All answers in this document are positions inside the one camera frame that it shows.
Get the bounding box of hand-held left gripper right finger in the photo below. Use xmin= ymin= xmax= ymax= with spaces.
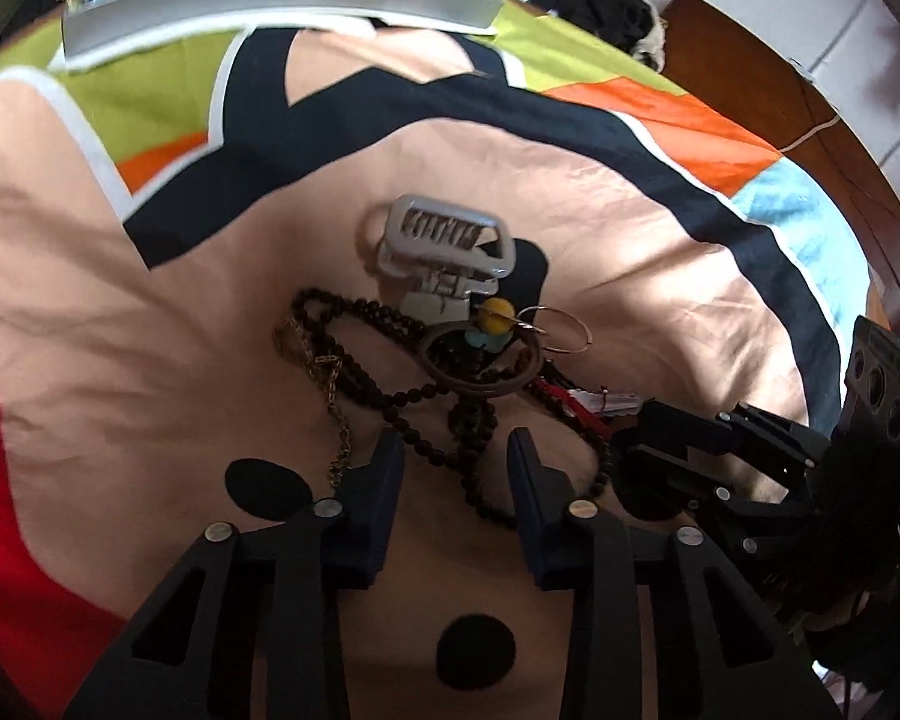
xmin=508 ymin=427 xmax=845 ymax=720

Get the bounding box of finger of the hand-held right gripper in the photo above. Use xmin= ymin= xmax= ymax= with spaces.
xmin=613 ymin=444 xmax=822 ymax=565
xmin=640 ymin=399 xmax=832 ymax=482

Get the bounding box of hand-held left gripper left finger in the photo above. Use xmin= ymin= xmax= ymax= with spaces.
xmin=64 ymin=427 xmax=406 ymax=720

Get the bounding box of red cord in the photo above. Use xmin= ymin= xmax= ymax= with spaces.
xmin=532 ymin=379 xmax=616 ymax=440

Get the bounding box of thin metal hoop ring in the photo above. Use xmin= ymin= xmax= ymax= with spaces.
xmin=516 ymin=306 xmax=593 ymax=353

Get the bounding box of bronze chain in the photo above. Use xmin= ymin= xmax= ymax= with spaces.
xmin=272 ymin=317 xmax=353 ymax=500

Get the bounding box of brown wooden bangle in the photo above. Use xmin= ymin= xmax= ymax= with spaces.
xmin=418 ymin=319 xmax=545 ymax=398

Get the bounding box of black bead necklace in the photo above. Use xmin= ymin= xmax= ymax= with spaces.
xmin=291 ymin=286 xmax=616 ymax=530

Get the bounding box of white framed painted tray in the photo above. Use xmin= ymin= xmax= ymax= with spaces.
xmin=60 ymin=0 xmax=530 ymax=76

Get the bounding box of yellow bead charm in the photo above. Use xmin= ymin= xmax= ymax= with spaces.
xmin=474 ymin=298 xmax=517 ymax=350

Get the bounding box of colourful printed blanket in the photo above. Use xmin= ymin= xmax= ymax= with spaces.
xmin=0 ymin=0 xmax=893 ymax=720

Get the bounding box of white cable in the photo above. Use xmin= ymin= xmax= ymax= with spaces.
xmin=776 ymin=60 xmax=841 ymax=155

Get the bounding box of brown wooden bed frame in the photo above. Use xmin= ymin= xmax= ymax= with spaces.
xmin=656 ymin=0 xmax=900 ymax=361

